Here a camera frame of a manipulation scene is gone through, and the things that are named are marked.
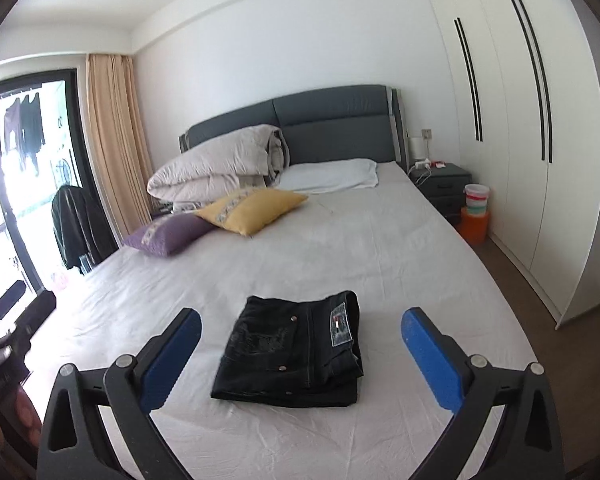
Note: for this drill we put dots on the folded cream duvet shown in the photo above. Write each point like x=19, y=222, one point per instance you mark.
x=215, y=165

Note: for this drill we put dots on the grey padded headboard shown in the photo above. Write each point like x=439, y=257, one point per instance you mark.
x=330, y=130

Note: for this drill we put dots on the purple cushion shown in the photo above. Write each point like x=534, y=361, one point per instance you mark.
x=170, y=235

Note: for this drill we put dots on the black framed glass door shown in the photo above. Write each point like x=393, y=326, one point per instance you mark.
x=80, y=135

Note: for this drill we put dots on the white pillow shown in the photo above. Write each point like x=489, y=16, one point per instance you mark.
x=330, y=175

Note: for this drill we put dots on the black padded equipment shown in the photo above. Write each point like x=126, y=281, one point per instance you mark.
x=35, y=310

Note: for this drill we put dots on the black jacket on chair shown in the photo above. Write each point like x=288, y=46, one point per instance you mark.
x=80, y=225

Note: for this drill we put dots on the orange stool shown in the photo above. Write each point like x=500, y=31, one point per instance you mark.
x=474, y=230

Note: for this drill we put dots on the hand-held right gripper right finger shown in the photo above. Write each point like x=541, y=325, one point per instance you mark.
x=429, y=355

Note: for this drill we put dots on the yellow cushion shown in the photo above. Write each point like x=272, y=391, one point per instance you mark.
x=250, y=210

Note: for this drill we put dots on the dark grey nightstand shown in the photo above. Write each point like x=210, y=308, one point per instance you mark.
x=444, y=185

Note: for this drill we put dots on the black denim pants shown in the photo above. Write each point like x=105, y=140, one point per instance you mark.
x=280, y=360

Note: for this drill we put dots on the white cylinder lamp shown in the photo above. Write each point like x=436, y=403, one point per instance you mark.
x=417, y=149

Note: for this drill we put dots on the white plastic bucket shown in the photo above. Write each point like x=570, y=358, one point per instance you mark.
x=476, y=200

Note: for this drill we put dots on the beige curtain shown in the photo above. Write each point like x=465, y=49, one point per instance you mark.
x=115, y=150

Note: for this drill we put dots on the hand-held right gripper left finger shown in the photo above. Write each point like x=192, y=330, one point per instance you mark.
x=172, y=355

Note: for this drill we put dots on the hanging dark clothes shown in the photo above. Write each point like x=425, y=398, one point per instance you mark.
x=30, y=130

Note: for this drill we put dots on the bed with white sheet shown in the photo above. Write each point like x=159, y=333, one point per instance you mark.
x=379, y=260

